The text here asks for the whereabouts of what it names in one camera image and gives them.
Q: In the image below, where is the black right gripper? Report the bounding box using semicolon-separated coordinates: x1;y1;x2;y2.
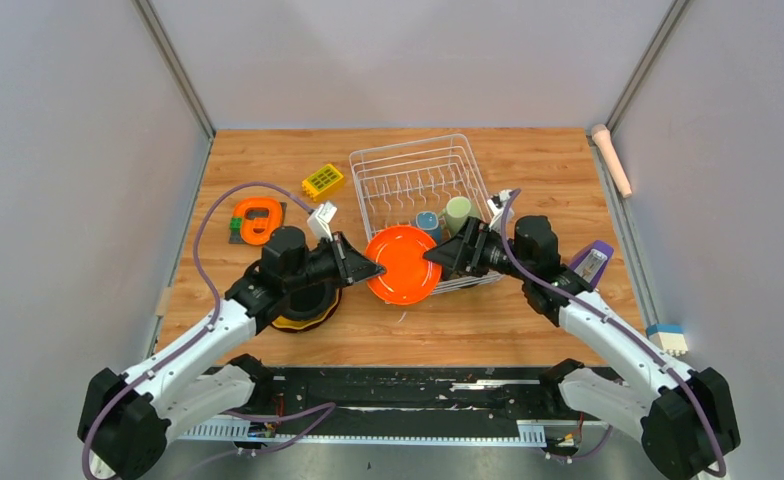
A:
422;217;531;283

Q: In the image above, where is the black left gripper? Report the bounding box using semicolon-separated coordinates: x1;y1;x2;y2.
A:
284;230;385;292

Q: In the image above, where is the light green mug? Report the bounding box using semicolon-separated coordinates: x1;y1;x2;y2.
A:
439;196;480;237

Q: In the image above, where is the blue dotted mug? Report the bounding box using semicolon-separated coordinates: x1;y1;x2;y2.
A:
412;211;442;244

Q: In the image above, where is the black plate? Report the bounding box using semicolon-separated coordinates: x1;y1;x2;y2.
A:
283;283;338;321

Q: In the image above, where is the orange plate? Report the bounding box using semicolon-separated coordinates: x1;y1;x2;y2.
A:
365;225;442;306

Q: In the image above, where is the yellow dotted plate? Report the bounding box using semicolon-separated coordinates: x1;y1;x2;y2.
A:
271;291;342;334

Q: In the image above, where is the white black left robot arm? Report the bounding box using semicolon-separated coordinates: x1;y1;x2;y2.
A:
77;226;385;479

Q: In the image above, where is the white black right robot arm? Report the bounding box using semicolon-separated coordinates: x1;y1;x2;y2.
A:
423;216;741;479

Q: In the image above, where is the yellow toy block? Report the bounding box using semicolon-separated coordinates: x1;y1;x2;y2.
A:
301;163;346;203

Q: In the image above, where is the white blue toy block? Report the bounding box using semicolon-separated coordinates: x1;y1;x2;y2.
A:
646;323;689;357

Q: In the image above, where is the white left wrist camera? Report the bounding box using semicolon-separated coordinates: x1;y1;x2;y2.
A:
307;201;337;240

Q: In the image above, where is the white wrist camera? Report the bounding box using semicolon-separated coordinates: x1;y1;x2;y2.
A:
487;189;515;231
307;201;337;240

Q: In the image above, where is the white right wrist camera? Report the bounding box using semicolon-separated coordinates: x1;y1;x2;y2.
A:
487;189;515;231

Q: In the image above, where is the white wire dish rack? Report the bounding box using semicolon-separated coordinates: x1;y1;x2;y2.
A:
349;134;501;295

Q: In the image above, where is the orange handle toy on pad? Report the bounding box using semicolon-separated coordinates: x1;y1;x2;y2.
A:
228;197;287;246

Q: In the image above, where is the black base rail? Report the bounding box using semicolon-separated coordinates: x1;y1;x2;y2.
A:
103;366;715;446

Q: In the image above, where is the pink cylinder handle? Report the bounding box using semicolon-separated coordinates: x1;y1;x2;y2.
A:
590;124;633;198

